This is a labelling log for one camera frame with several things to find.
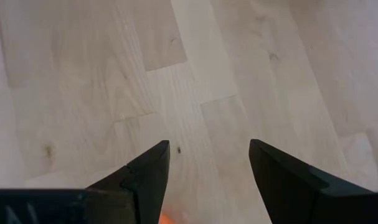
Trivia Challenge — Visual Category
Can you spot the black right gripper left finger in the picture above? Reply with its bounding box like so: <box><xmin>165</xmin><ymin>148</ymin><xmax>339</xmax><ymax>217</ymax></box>
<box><xmin>0</xmin><ymin>139</ymin><xmax>171</xmax><ymax>224</ymax></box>

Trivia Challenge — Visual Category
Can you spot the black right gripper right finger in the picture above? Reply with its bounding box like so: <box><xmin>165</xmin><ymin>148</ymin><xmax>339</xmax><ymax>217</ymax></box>
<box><xmin>250</xmin><ymin>139</ymin><xmax>378</xmax><ymax>224</ymax></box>

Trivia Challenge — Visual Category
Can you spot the orange measuring cup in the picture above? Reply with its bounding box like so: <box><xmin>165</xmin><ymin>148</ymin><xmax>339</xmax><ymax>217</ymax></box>
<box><xmin>158</xmin><ymin>212</ymin><xmax>177</xmax><ymax>224</ymax></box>

